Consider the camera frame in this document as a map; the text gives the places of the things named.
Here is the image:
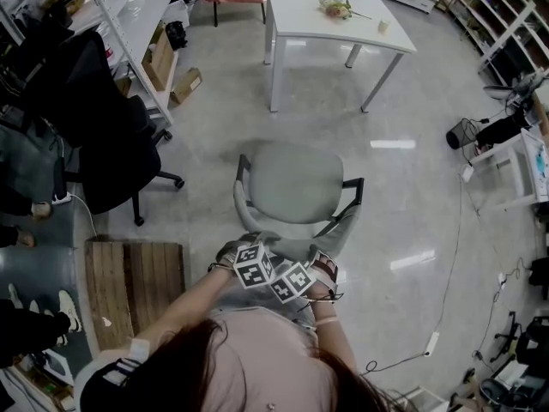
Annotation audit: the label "white furniture frame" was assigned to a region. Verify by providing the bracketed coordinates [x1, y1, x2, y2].
[405, 384, 451, 412]

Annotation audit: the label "white plastic basket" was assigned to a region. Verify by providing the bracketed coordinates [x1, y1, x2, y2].
[162, 0, 193, 25]

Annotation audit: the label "person's grey trousers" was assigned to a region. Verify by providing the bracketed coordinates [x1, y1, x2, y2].
[214, 268, 318, 330]

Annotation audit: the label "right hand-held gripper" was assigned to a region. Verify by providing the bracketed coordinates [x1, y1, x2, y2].
[269, 249, 340, 305]

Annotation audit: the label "black white-striped garment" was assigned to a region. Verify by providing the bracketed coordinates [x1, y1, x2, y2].
[72, 336, 151, 412]

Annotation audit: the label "person's right forearm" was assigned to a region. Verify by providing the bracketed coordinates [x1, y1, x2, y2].
[306, 296, 359, 373]

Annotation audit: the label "person's left forearm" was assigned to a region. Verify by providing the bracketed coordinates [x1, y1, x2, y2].
[128, 268, 239, 351]

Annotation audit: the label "small white side table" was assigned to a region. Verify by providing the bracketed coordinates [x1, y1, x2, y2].
[469, 127, 549, 210]

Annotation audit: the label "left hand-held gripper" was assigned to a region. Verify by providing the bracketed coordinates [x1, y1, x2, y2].
[214, 231, 285, 291]

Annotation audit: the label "small cardboard box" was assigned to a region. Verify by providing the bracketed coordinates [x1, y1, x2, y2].
[169, 66, 202, 105]

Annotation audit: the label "black office chair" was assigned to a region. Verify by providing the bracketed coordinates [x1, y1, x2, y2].
[21, 30, 186, 227]

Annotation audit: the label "flower bouquet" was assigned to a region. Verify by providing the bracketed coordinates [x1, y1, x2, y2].
[317, 0, 373, 21]

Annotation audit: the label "white metal shelving rack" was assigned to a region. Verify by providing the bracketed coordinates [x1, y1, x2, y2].
[0, 0, 198, 126]

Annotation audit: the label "person's pink top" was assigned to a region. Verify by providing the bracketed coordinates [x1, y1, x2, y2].
[196, 306, 387, 412]

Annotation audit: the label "black plastic bag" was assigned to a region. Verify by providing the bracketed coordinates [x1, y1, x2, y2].
[165, 20, 189, 51]

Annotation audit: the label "white desk table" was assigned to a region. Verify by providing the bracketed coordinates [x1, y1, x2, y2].
[263, 0, 418, 113]

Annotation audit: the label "grey office chair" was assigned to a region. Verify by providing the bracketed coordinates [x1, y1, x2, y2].
[233, 140, 365, 260]

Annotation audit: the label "white product box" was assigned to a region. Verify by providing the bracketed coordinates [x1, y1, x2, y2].
[32, 348, 75, 386]

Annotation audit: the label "black mesh waste bin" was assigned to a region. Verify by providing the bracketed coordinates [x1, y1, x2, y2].
[445, 118, 478, 149]

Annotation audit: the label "person's right hand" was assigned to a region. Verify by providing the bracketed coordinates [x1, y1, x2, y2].
[316, 255, 338, 276]

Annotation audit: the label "large cardboard box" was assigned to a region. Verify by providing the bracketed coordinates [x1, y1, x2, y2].
[141, 27, 176, 93]

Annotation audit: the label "thin metal bracelets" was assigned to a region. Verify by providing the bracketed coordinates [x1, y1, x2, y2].
[208, 258, 237, 274]

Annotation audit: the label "white open shelf unit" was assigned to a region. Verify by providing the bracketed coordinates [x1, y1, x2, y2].
[445, 0, 549, 76]

